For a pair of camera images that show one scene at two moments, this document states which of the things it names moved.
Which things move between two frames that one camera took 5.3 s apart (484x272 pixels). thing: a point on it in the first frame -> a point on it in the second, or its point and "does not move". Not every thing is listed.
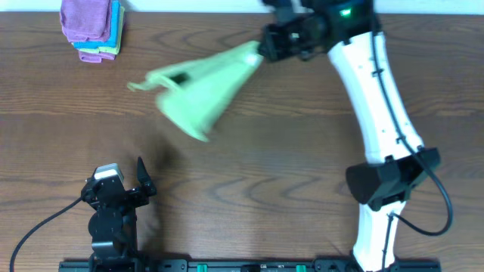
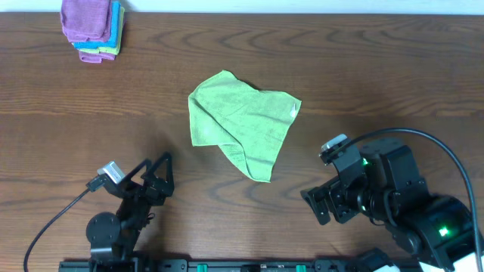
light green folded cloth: [119, 34] does not move
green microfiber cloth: [191, 94] -> [248, 125]
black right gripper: [274, 54] -> [318, 205]
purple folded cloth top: [85, 20] does not move
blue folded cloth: [116, 7] does not move
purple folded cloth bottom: [94, 57] does not move
